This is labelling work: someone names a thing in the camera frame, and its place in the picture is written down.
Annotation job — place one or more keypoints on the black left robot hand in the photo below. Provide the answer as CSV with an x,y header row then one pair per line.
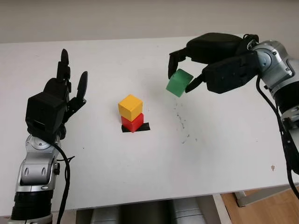
x,y
60,86

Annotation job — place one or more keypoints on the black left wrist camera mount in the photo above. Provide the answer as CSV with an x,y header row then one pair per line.
x,y
44,112

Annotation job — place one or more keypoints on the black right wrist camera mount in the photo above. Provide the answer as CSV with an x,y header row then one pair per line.
x,y
229,74

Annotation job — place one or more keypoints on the red cube block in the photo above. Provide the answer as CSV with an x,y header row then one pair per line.
x,y
135,123

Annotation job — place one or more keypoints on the grey robot lower body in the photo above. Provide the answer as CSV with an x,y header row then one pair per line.
x,y
140,212

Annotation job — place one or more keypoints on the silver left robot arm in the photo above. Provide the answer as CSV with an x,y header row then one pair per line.
x,y
35,168

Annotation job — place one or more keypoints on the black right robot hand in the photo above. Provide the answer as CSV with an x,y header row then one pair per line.
x,y
215,46

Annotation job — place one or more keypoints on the green cube block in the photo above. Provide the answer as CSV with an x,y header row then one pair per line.
x,y
178,82

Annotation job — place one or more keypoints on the black tape strip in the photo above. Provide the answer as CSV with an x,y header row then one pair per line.
x,y
146,128

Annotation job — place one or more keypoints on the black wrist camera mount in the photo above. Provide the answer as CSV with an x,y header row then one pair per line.
x,y
44,112
229,74

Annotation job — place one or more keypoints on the yellow cube block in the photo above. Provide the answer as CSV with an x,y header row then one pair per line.
x,y
129,107

